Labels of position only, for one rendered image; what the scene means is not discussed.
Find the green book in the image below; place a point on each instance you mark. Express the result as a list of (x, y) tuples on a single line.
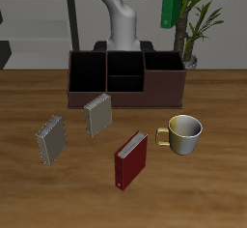
[(170, 3)]

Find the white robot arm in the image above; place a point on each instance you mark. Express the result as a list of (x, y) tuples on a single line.
[(123, 19)]

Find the dark brown desk caddy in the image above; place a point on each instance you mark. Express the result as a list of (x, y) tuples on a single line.
[(160, 88)]

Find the grey book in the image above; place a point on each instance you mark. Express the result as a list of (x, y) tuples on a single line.
[(100, 116), (54, 141)]

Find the red book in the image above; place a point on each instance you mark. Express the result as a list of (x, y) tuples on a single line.
[(133, 162)]

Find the green pot plant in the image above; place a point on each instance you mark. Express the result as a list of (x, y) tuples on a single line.
[(189, 42)]

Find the grey shelf unit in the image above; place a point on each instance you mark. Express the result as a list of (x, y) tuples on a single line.
[(35, 29)]

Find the yellow and white mug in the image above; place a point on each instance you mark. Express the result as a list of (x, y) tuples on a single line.
[(183, 138)]

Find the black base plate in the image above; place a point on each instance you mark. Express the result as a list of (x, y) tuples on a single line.
[(146, 45)]

